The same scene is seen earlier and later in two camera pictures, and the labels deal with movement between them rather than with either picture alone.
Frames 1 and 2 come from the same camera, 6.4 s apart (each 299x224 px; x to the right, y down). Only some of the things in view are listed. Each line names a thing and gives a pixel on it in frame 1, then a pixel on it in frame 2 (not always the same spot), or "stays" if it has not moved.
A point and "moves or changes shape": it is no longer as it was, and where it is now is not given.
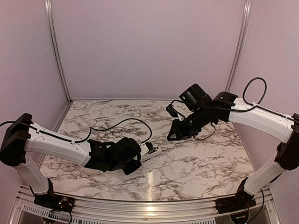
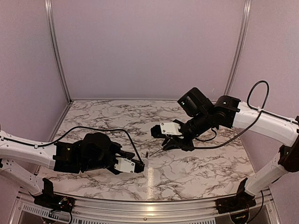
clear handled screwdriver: (165, 142) moves or changes shape
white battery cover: (229, 187) stays
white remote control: (151, 153) to (145, 162)
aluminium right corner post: (247, 5) stays
